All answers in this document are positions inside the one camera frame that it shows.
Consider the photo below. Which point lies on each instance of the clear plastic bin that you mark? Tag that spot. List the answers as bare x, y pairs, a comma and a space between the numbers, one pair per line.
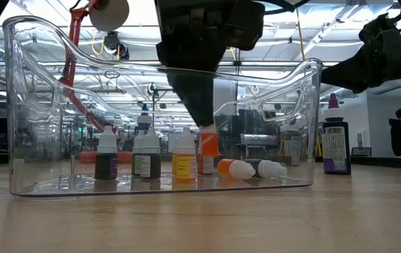
28, 105

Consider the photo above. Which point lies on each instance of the small orange food coloring bottle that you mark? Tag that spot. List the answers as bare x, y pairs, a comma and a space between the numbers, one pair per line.
209, 144
205, 165

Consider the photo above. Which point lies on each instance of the large purple-capped food coloring bottle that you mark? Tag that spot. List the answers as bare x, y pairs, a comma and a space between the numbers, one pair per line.
337, 147

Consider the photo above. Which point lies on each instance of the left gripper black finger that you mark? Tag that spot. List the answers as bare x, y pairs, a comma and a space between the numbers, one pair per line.
200, 98

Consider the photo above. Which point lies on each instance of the red desk lamp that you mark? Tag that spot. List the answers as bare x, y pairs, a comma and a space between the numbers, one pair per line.
75, 28

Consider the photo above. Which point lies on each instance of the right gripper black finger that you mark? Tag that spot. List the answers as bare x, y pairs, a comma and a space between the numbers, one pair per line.
344, 78
365, 58

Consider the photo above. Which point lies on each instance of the black aluminium table frame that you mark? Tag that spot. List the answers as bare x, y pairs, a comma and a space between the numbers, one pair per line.
389, 162

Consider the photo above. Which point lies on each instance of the small black food coloring bottle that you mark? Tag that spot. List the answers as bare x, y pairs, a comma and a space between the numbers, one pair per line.
272, 169

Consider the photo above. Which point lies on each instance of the black computer case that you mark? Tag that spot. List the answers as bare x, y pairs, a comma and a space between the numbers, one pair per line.
253, 121

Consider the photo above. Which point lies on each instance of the large blue-capped food coloring bottle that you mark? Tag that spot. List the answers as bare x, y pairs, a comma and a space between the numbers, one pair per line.
144, 119

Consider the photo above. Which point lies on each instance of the small yellow food coloring bottle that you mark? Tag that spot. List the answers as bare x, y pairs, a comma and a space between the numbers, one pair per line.
185, 167

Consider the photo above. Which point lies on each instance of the small red food coloring bottle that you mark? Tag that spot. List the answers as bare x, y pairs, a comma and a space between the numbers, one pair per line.
235, 169

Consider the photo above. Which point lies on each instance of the small purple food coloring bottle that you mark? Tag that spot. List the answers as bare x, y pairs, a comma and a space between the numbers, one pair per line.
106, 165

